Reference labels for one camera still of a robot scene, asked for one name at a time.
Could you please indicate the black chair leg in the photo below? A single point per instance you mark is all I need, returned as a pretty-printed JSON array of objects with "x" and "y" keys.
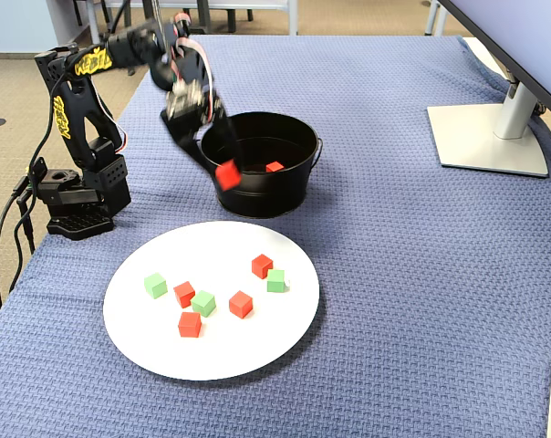
[
  {"x": 110, "y": 18},
  {"x": 231, "y": 20}
]

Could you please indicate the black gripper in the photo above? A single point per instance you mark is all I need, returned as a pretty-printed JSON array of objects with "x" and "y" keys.
[{"x": 187, "y": 119}]

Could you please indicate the computer monitor screen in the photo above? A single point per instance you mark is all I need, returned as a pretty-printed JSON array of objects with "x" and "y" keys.
[{"x": 522, "y": 27}]

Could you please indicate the red cube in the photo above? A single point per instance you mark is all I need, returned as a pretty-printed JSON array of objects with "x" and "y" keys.
[
  {"x": 241, "y": 305},
  {"x": 274, "y": 167},
  {"x": 262, "y": 266},
  {"x": 228, "y": 174},
  {"x": 189, "y": 325},
  {"x": 184, "y": 295}
]

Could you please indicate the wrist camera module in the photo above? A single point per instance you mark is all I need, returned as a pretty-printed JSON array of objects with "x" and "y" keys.
[{"x": 182, "y": 102}]

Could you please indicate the white table with leg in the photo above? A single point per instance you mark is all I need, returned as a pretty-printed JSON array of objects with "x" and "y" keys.
[{"x": 293, "y": 20}]

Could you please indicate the light blue cabinet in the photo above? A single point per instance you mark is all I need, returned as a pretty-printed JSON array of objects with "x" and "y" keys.
[{"x": 15, "y": 23}]

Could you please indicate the blue woven tablecloth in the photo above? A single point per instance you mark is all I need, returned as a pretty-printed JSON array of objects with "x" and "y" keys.
[{"x": 394, "y": 274}]

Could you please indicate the black metal bucket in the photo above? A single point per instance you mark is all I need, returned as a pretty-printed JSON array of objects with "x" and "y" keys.
[{"x": 266, "y": 196}]

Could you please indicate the silver monitor stand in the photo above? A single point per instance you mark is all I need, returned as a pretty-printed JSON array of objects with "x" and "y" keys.
[{"x": 476, "y": 141}]

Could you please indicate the green cube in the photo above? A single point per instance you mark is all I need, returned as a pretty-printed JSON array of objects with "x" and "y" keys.
[
  {"x": 155, "y": 285},
  {"x": 203, "y": 303},
  {"x": 276, "y": 281}
]

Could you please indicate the white round plate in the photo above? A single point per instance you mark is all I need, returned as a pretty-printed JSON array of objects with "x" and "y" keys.
[{"x": 239, "y": 356}]

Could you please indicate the white metal table leg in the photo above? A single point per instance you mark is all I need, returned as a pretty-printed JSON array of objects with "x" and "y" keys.
[
  {"x": 95, "y": 23},
  {"x": 433, "y": 20}
]

